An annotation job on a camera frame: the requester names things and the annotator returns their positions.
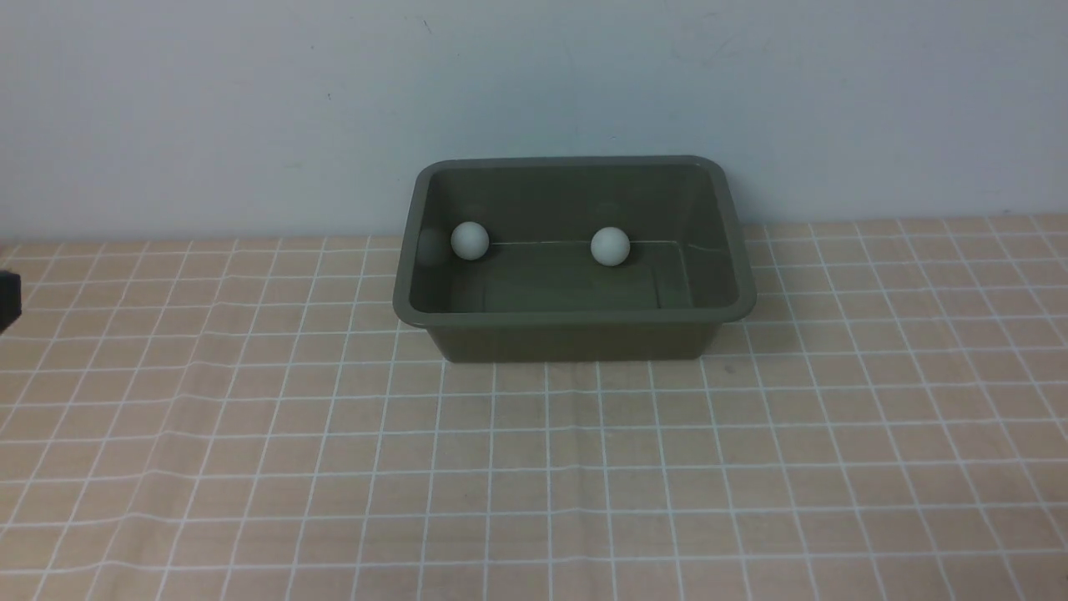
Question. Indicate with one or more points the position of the plain white ping-pong ball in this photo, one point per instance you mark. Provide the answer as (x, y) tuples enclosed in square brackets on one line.
[(610, 246)]

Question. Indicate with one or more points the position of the olive green plastic bin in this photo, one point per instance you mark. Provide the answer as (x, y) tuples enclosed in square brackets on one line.
[(538, 295)]

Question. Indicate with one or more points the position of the beige grid-pattern tablecloth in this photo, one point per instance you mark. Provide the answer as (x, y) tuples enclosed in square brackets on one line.
[(248, 420)]

